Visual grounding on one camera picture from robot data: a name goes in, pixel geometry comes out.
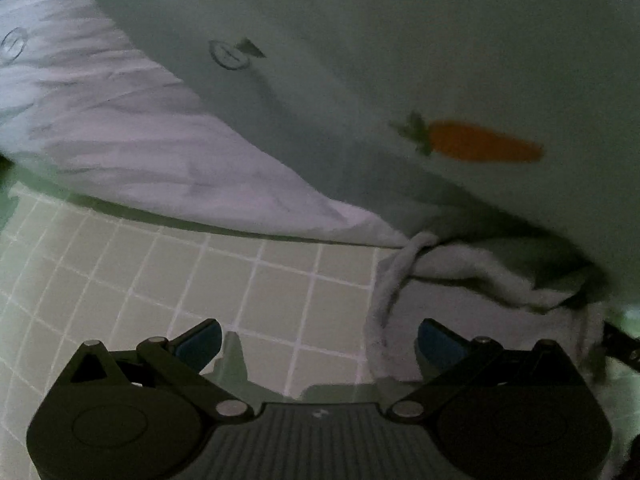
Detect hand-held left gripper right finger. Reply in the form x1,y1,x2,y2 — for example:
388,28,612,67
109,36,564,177
385,317,584,423

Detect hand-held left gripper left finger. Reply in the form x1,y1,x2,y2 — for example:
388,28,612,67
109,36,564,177
59,318,253,423

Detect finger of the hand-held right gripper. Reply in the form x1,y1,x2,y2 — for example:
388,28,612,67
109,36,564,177
599,321,640,368

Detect grey zip hoodie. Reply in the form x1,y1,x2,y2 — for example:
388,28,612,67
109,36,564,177
367,231,613,387

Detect green grid bed sheet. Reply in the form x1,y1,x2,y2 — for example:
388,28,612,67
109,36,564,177
0,180,640,480

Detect carrot print light duvet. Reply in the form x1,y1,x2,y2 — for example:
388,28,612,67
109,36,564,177
0,0,640,311

